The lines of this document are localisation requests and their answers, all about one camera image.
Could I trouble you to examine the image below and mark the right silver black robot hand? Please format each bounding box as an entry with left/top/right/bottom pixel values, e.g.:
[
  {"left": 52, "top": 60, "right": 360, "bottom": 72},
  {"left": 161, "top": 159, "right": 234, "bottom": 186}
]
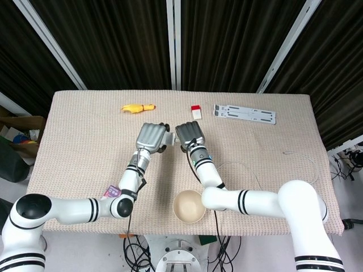
[{"left": 175, "top": 121, "right": 205, "bottom": 151}]

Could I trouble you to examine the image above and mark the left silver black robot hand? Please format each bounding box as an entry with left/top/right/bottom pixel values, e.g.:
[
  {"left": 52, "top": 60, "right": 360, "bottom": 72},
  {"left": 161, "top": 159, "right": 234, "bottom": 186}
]
[{"left": 134, "top": 122, "right": 172, "bottom": 155}]

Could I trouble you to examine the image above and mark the white USB cable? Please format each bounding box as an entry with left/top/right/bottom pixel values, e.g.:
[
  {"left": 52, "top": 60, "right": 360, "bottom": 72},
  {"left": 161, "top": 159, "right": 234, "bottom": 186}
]
[{"left": 215, "top": 151, "right": 319, "bottom": 191}]

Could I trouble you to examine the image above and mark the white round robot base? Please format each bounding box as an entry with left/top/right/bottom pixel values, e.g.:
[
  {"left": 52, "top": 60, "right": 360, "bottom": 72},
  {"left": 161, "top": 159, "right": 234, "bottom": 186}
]
[{"left": 154, "top": 235, "right": 204, "bottom": 272}]

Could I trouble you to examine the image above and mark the yellow rubber chicken toy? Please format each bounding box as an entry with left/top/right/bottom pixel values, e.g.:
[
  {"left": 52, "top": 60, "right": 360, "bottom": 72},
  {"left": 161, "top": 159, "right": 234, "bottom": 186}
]
[{"left": 121, "top": 103, "right": 157, "bottom": 114}]

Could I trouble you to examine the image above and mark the silver folding laptop stand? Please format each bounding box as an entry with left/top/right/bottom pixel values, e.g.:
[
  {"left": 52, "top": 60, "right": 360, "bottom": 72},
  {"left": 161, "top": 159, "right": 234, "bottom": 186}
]
[{"left": 212, "top": 104, "right": 277, "bottom": 126}]

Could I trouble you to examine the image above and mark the beige woven tablecloth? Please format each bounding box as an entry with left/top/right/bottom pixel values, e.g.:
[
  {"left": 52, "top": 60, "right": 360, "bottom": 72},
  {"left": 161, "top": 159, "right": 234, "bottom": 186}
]
[{"left": 27, "top": 90, "right": 344, "bottom": 236}]

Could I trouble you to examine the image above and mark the purple tissue pack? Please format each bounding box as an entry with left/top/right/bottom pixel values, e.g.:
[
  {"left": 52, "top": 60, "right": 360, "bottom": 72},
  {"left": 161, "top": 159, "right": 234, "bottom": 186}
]
[{"left": 102, "top": 184, "right": 123, "bottom": 199}]

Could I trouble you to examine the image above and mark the beige bowl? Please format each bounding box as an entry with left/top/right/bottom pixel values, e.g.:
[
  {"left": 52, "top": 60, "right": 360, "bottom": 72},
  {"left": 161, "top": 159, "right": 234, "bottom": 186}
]
[{"left": 172, "top": 190, "right": 207, "bottom": 223}]

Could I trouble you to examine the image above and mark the black pleated curtain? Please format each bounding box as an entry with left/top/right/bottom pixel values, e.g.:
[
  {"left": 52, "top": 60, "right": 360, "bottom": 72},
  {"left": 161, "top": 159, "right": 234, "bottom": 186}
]
[{"left": 0, "top": 0, "right": 363, "bottom": 151}]

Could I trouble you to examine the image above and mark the brown cardboard box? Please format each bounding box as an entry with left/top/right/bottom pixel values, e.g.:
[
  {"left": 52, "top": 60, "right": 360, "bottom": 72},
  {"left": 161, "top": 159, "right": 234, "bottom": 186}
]
[{"left": 0, "top": 106, "right": 46, "bottom": 159}]

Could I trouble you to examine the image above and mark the black bag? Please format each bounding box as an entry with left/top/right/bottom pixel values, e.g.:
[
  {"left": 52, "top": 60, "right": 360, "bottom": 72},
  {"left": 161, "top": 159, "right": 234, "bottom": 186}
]
[{"left": 0, "top": 138, "right": 31, "bottom": 182}]

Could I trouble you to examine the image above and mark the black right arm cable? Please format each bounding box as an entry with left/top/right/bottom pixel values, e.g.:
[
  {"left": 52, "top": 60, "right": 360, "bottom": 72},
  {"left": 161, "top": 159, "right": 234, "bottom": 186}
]
[{"left": 184, "top": 138, "right": 228, "bottom": 237}]

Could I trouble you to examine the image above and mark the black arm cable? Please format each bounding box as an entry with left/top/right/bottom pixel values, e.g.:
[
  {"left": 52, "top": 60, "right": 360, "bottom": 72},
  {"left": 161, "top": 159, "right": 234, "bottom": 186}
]
[
  {"left": 184, "top": 138, "right": 228, "bottom": 237},
  {"left": 124, "top": 167, "right": 147, "bottom": 237}
]

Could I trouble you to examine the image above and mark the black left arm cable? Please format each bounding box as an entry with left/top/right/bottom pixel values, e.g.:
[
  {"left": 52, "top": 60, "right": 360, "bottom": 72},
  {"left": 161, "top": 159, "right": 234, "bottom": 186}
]
[{"left": 124, "top": 167, "right": 147, "bottom": 237}]

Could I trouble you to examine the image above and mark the white vertical frame post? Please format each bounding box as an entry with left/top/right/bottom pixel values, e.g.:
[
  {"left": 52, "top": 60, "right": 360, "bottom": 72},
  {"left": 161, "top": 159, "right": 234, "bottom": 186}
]
[{"left": 166, "top": 0, "right": 182, "bottom": 91}]

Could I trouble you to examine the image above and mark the black floor cable bundle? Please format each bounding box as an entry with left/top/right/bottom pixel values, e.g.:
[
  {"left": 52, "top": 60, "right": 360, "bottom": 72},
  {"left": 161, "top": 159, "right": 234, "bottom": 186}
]
[{"left": 121, "top": 234, "right": 157, "bottom": 272}]

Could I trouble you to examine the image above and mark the white slanted frame post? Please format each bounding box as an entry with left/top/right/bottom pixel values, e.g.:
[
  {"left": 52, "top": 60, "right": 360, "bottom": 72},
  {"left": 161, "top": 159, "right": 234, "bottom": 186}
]
[
  {"left": 255, "top": 0, "right": 323, "bottom": 94},
  {"left": 12, "top": 0, "right": 87, "bottom": 90}
]

